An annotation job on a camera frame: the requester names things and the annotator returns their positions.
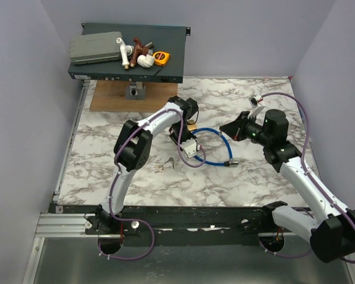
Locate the white pipe faucet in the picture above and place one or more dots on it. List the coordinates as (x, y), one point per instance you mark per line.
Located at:
(126, 51)

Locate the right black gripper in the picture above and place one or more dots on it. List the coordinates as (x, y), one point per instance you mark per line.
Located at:
(236, 128)

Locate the brass padlock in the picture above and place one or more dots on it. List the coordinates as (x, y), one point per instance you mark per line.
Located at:
(191, 125)

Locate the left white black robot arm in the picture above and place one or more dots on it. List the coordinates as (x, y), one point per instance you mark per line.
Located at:
(132, 151)

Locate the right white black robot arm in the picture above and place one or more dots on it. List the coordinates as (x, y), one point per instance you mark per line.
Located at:
(331, 231)

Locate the brown tap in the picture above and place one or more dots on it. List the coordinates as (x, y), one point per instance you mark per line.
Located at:
(139, 49)

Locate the small black object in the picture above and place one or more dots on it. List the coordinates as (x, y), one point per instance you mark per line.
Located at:
(149, 45)

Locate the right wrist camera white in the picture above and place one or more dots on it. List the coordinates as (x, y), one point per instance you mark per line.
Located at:
(257, 105)

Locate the aluminium extrusion rail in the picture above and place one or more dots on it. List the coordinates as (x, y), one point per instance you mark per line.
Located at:
(60, 226)

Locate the grey metal bracket stand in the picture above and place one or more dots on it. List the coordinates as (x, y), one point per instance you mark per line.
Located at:
(135, 91)

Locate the grey plastic case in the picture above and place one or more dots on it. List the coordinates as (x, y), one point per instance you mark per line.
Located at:
(94, 48)

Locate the silver key bunch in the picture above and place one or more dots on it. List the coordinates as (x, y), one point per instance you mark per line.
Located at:
(169, 164)

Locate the blue cable lock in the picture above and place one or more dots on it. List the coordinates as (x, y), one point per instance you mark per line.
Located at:
(231, 161)

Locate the dark rack server unit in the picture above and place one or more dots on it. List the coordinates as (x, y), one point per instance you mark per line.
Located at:
(170, 39)

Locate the wooden board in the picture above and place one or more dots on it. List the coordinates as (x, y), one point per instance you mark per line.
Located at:
(110, 97)

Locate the white pipe elbow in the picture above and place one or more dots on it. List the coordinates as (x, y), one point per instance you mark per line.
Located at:
(145, 61)

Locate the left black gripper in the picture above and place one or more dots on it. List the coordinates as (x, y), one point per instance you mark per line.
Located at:
(189, 136)

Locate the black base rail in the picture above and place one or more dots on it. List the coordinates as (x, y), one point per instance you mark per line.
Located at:
(142, 226)

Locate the yellow tape measure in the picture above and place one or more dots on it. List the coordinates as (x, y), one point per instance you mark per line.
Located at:
(161, 58)

